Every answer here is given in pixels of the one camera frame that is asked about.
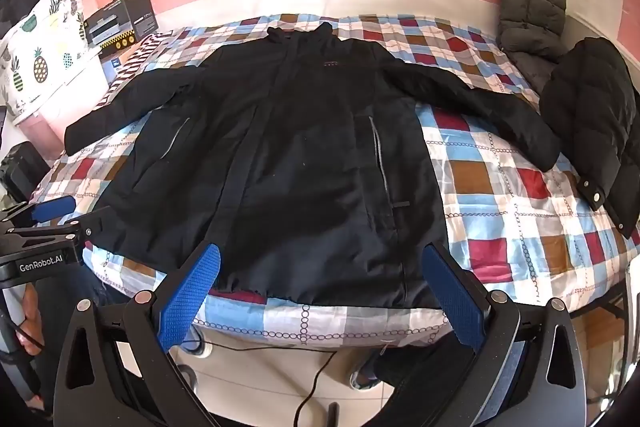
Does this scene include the black cardboard box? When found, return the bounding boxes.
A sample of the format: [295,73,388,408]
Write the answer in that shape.
[84,0,159,50]

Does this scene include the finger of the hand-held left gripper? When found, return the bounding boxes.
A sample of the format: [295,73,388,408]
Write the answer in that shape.
[0,195,77,234]
[10,206,115,266]

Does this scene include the grey quilted jacket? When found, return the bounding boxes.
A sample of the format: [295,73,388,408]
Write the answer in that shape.
[498,0,569,96]

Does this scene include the black puffer jacket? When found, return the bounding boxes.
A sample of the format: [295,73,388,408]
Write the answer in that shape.
[539,37,640,240]

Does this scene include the black bag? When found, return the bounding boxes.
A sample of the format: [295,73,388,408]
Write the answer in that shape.
[0,142,51,204]

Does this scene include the person's dark trouser leg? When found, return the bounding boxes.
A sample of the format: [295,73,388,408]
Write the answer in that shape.
[370,341,473,389]

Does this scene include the checkered bed sheet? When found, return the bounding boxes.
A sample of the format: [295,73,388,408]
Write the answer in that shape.
[30,13,640,349]

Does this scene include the pineapple print pillow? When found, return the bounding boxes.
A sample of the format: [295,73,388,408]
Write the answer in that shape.
[0,0,103,128]

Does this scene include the blue and white box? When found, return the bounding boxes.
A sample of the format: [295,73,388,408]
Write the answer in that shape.
[97,41,151,84]

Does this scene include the red white striped cloth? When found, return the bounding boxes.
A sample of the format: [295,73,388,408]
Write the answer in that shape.
[95,32,174,108]

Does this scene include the person's left hand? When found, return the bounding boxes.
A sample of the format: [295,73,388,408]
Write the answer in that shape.
[20,284,47,356]

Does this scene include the black cable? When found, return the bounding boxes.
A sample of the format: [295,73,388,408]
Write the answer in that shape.
[187,339,342,427]

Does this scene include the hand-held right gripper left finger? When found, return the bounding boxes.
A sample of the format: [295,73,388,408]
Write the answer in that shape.
[52,241,223,427]

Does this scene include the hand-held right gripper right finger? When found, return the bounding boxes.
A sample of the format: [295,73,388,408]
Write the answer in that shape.
[415,241,588,427]

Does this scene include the metal bed frame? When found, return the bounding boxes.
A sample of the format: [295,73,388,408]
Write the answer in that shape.
[570,269,633,325]

